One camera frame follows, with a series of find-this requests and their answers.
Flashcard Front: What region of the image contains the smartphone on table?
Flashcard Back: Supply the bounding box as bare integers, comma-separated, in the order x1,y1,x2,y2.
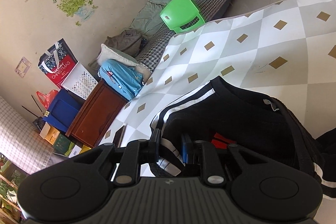
113,125,126,148

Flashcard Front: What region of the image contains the blue cartoon garment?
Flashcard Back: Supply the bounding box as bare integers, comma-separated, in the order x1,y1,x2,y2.
98,59,143,101

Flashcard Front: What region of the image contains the white perforated basket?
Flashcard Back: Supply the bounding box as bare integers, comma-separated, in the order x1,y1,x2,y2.
62,62,98,100

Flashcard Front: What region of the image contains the white pillow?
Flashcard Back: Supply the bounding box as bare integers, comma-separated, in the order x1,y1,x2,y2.
96,43,151,83

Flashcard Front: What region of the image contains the houndstooth sofa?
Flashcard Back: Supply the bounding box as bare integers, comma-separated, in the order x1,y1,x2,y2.
135,0,237,76

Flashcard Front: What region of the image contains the grey green blanket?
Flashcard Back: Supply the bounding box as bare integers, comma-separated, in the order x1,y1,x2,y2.
130,0,172,38

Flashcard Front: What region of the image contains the checkered diamond tablecloth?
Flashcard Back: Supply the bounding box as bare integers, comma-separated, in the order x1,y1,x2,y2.
102,0,335,145

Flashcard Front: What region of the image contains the green plastic chair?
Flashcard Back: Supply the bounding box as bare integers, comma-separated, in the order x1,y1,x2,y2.
160,0,206,34

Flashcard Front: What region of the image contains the orange plastic bag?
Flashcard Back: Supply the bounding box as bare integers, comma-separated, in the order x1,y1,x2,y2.
36,90,59,110

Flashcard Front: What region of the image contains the black jacket with white stripes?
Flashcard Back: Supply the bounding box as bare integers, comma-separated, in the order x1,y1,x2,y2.
150,77,335,199

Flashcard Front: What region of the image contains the blue storage box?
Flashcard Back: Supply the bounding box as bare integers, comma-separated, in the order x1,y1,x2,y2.
43,89,82,132

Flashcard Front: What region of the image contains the red christmas gift bag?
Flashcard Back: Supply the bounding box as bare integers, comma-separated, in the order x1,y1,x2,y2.
38,38,77,88

